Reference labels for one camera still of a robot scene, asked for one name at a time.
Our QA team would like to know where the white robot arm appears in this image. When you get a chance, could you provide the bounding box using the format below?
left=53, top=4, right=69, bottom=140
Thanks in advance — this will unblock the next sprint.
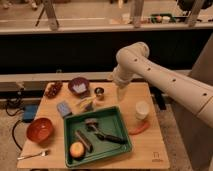
left=112, top=42, right=213, bottom=128

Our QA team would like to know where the blue sponge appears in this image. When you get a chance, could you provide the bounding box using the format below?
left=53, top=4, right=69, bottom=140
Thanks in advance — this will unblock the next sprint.
left=56, top=101, right=72, bottom=118

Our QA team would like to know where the white paper cup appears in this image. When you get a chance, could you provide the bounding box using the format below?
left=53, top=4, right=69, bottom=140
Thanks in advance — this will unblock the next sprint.
left=135, top=101, right=150, bottom=120

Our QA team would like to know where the red-yellow apple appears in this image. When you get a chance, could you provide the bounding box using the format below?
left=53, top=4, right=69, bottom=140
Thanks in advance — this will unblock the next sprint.
left=70, top=141, right=85, bottom=158

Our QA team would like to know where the green plastic tray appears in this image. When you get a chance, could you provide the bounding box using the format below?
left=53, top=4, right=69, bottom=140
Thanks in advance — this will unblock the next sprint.
left=64, top=106, right=132, bottom=168

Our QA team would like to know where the bunch of red grapes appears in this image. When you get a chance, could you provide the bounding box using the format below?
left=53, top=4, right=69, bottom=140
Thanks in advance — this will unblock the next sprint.
left=44, top=81, right=63, bottom=99

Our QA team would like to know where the orange carrot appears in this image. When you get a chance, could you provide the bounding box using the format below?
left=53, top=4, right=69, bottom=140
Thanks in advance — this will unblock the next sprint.
left=129, top=121, right=150, bottom=135

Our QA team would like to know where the pale yellow banana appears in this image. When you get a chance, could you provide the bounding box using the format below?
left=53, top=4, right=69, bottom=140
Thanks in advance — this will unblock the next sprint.
left=76, top=96, right=96, bottom=111

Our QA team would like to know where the green crate in background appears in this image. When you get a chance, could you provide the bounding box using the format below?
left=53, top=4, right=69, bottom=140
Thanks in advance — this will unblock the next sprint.
left=151, top=13, right=176, bottom=23

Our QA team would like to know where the metal fork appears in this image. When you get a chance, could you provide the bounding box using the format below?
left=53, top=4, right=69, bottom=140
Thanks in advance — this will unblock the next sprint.
left=17, top=150, right=50, bottom=160

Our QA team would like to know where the purple bowl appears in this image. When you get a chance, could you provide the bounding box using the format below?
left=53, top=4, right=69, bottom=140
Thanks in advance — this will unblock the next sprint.
left=68, top=77, right=89, bottom=95

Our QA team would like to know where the dark brown bar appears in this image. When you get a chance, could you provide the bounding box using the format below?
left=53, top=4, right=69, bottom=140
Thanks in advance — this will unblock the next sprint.
left=75, top=130, right=93, bottom=153

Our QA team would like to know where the black cable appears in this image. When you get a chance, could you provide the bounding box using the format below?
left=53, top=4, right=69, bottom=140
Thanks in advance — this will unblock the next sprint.
left=5, top=87, right=26, bottom=151

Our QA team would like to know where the orange-red bowl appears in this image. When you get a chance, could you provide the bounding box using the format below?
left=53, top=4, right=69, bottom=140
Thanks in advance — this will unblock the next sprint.
left=26, top=118, right=54, bottom=144

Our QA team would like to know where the blue box on floor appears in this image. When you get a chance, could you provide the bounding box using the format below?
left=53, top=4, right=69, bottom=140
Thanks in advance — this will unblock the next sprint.
left=22, top=105, right=38, bottom=123

